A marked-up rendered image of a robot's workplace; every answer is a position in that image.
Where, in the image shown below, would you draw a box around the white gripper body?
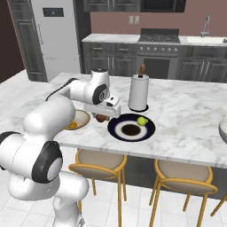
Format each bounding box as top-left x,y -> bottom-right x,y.
83,102 -> 122,119

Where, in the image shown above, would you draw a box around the dark blue white plate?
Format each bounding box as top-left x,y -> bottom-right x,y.
106,113 -> 156,143

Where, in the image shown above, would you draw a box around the beige bowl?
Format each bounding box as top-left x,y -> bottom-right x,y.
60,109 -> 91,131

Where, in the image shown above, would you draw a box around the grey bowl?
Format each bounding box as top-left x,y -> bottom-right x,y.
218,118 -> 227,146

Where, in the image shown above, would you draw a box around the brown round fruit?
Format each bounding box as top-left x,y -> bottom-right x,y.
95,113 -> 108,123

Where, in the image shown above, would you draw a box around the white paper towel roll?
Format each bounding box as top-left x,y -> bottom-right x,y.
128,74 -> 150,112

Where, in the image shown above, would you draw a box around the yellow-green round fruit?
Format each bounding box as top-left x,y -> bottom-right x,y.
137,116 -> 149,127

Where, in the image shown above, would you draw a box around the orange fruit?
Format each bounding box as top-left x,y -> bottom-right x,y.
65,119 -> 80,130

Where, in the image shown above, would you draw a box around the brown wooden towel holder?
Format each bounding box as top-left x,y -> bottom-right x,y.
128,63 -> 150,114

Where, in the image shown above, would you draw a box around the dark grey base cupboards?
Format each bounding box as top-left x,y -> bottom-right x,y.
176,44 -> 227,84
82,41 -> 138,78

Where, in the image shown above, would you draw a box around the yellow-framed beige stool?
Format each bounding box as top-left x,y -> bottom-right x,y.
148,158 -> 219,227
68,148 -> 129,227

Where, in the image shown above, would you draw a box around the steel cooker with hob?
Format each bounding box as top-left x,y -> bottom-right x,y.
136,27 -> 182,81

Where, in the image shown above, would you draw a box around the white fridge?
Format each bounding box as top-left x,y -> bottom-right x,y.
30,0 -> 82,83

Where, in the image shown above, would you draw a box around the tall dark grey cupboard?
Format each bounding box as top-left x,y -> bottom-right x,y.
6,0 -> 49,83

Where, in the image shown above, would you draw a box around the black microwave oven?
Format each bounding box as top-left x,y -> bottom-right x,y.
139,0 -> 187,13

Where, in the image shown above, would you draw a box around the white sink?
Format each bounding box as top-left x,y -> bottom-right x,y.
186,35 -> 227,46

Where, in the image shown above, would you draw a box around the silver tap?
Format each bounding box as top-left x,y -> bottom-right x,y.
200,15 -> 211,39

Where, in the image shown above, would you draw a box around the white wall sockets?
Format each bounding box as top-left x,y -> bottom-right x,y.
129,15 -> 141,26

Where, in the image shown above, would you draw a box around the dark grey wall cupboards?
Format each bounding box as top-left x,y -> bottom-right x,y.
82,0 -> 142,13

